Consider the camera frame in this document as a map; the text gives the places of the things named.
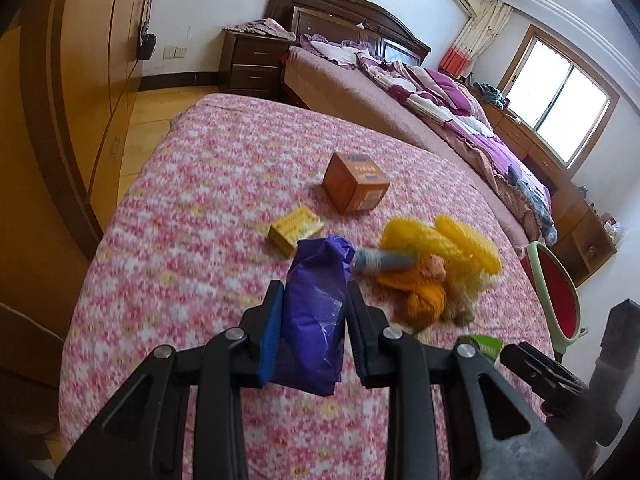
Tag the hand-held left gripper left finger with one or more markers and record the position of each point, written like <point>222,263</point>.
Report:
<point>269,342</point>

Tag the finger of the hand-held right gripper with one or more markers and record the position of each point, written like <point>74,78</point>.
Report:
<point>545,377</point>

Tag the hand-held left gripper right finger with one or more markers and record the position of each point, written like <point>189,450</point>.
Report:
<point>358,342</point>

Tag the purple plastic bag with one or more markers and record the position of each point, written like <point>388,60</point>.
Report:
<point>315,310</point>

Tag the orange yarn doll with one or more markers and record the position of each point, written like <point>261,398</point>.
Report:
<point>425,300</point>

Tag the red bin with green rim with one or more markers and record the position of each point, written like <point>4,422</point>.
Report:
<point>555,290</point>

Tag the yellow brush toy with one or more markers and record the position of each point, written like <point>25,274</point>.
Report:
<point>407,235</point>

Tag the brown cardboard box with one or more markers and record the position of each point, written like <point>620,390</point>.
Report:
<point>350,185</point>

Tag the green round object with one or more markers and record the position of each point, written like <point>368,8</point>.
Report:
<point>487,347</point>

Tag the grey tube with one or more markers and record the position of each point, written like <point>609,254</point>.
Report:
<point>385,259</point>

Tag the cream foam net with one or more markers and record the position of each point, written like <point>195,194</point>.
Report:
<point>465,295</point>

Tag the small yellow box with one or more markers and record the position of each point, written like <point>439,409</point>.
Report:
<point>295,227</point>

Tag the white and red desk items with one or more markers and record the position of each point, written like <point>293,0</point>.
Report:
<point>614,225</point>

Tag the yellow foam net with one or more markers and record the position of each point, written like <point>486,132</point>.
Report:
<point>472,245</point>

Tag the long wooden desk cabinet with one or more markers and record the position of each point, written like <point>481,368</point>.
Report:
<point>575,210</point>

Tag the pink floral blanket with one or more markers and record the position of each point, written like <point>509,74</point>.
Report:
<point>200,200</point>

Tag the blue plaid cloth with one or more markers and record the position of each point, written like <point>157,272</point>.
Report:
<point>537,200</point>

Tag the dark wooden bed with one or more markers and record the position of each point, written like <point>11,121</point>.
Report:
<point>350,85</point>

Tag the purple patchwork quilt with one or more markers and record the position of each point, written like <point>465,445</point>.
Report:
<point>440,95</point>

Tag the wooden framed window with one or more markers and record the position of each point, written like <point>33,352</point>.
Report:
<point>560,92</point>

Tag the dark wooden nightstand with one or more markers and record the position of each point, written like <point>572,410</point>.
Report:
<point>252,67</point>

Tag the blue clothes pile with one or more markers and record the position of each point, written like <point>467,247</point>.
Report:
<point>492,94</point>

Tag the ruffled purple pillow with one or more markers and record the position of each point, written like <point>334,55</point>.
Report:
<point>330,50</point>

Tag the wooden wardrobe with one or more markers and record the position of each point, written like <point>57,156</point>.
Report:
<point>60,135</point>

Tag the floral folded clothes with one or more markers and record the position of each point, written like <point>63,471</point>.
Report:
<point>260,27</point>

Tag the small black bag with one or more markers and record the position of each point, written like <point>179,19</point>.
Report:
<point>146,46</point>

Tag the cream and red curtain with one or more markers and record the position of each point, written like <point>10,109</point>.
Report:
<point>475,35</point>

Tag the wall socket plate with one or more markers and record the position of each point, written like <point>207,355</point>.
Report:
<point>176,51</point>

